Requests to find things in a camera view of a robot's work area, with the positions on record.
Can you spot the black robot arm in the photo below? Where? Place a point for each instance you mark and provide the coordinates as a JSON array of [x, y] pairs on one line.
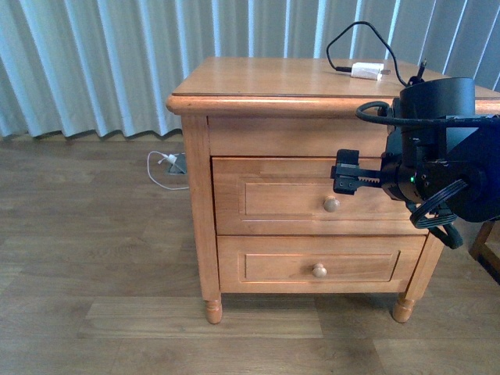
[[428, 120]]

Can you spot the light grey curtain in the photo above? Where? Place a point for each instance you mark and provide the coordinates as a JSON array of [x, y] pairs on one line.
[[72, 67]]

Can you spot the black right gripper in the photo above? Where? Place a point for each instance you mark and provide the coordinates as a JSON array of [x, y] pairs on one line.
[[414, 183]]

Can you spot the metal floor outlet box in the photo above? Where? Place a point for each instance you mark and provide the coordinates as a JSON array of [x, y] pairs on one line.
[[180, 167]]

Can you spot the wooden drawer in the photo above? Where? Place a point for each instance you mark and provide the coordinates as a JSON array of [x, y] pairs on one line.
[[295, 196], [317, 264]]

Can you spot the wooden chair leg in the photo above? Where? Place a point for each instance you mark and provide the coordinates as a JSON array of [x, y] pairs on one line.
[[485, 248]]

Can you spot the white usb charger plug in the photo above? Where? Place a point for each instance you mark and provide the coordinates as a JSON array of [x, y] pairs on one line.
[[369, 70]]

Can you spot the wooden nightstand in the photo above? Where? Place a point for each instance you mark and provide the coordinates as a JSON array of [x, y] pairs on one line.
[[291, 108]]

